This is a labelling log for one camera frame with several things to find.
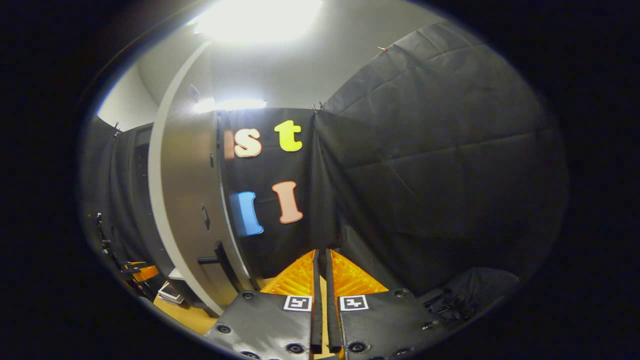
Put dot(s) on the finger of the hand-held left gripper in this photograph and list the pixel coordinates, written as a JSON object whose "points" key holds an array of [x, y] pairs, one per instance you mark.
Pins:
{"points": [[142, 272]]}

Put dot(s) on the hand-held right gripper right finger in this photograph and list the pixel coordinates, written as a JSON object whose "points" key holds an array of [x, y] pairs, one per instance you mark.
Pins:
{"points": [[380, 325]]}

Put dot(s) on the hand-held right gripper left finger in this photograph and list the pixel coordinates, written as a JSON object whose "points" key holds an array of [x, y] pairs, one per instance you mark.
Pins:
{"points": [[265, 325]]}

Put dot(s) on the dark grey cabinet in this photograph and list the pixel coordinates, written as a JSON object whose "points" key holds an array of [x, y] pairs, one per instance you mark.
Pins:
{"points": [[140, 200]]}

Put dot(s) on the grey cabinet door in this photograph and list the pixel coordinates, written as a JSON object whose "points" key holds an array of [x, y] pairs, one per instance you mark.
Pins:
{"points": [[190, 175]]}

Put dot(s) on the dark cloth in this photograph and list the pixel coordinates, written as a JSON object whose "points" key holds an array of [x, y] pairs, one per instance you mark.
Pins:
{"points": [[475, 290]]}

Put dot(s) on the black backdrop cloth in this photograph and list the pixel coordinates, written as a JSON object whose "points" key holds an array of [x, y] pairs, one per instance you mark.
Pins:
{"points": [[425, 150]]}

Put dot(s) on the long ceiling light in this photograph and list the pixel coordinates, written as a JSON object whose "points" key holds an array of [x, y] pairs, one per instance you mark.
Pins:
{"points": [[260, 20]]}

